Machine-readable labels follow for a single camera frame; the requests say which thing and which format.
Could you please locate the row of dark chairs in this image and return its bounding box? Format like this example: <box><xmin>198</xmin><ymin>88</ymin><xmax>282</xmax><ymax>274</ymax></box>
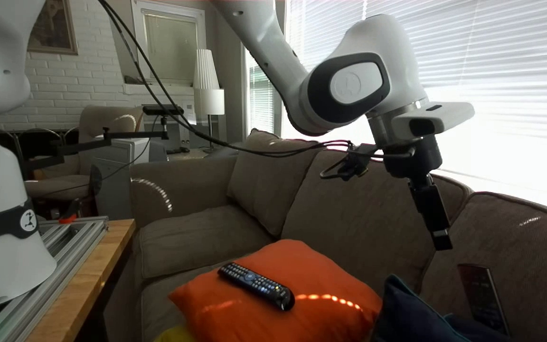
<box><xmin>0</xmin><ymin>126</ymin><xmax>80</xmax><ymax>160</ymax></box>

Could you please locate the brown sofa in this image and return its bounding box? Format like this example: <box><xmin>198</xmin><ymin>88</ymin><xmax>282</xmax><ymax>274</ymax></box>
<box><xmin>104</xmin><ymin>128</ymin><xmax>547</xmax><ymax>342</ymax></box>

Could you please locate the beige armchair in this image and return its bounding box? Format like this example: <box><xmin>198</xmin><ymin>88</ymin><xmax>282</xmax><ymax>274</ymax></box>
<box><xmin>25</xmin><ymin>105</ymin><xmax>145</xmax><ymax>201</ymax></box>

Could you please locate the narrow window with blinds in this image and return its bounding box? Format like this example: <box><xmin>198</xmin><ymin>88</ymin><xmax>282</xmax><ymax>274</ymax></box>
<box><xmin>246</xmin><ymin>47</ymin><xmax>277</xmax><ymax>136</ymax></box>

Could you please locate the black remote with coloured buttons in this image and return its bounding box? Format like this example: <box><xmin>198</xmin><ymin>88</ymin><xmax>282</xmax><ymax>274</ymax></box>
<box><xmin>217</xmin><ymin>262</ymin><xmax>296</xmax><ymax>312</ymax></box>

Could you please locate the slim dark remote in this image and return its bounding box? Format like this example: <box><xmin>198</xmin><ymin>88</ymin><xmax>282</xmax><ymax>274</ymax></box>
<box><xmin>457</xmin><ymin>264</ymin><xmax>511</xmax><ymax>336</ymax></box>

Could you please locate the orange cushion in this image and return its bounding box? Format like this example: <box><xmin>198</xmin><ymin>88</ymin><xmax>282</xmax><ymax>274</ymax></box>
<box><xmin>168</xmin><ymin>239</ymin><xmax>383</xmax><ymax>342</ymax></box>

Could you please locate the white framed window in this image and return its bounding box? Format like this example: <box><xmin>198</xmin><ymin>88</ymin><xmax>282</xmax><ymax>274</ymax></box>
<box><xmin>131</xmin><ymin>0</ymin><xmax>207</xmax><ymax>87</ymax></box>

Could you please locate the white computer tower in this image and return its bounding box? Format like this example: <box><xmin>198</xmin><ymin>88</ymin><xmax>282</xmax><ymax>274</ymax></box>
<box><xmin>90</xmin><ymin>137</ymin><xmax>168</xmax><ymax>220</ymax></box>

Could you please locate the window with white blinds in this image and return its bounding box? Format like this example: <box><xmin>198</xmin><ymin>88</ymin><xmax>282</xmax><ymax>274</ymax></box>
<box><xmin>282</xmin><ymin>0</ymin><xmax>547</xmax><ymax>217</ymax></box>

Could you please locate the framed picture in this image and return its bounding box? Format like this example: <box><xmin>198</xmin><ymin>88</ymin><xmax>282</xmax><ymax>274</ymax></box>
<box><xmin>27</xmin><ymin>0</ymin><xmax>79</xmax><ymax>56</ymax></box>

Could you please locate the yellow object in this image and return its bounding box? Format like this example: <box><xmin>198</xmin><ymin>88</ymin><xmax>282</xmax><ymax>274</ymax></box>
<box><xmin>154</xmin><ymin>325</ymin><xmax>199</xmax><ymax>342</ymax></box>

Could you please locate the brown cushion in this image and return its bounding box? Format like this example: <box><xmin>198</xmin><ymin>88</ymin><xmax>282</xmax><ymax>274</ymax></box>
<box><xmin>226</xmin><ymin>128</ymin><xmax>324</xmax><ymax>238</ymax></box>

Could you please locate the black cushion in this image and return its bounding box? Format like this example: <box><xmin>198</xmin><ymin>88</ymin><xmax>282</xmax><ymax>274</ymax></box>
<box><xmin>372</xmin><ymin>274</ymin><xmax>512</xmax><ymax>342</ymax></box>

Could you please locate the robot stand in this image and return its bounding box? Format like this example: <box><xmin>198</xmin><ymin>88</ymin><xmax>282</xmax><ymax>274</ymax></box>
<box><xmin>0</xmin><ymin>216</ymin><xmax>136</xmax><ymax>342</ymax></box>

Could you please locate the white floor lamp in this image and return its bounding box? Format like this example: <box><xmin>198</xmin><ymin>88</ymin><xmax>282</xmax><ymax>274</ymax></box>
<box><xmin>192</xmin><ymin>48</ymin><xmax>226</xmax><ymax>154</ymax></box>

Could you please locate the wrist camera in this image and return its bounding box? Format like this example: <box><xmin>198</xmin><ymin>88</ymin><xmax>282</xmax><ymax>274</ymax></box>
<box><xmin>321</xmin><ymin>143</ymin><xmax>379</xmax><ymax>182</ymax></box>

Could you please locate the camera on mount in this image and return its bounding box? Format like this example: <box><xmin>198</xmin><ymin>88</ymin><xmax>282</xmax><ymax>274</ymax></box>
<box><xmin>21</xmin><ymin>104</ymin><xmax>185</xmax><ymax>172</ymax></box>

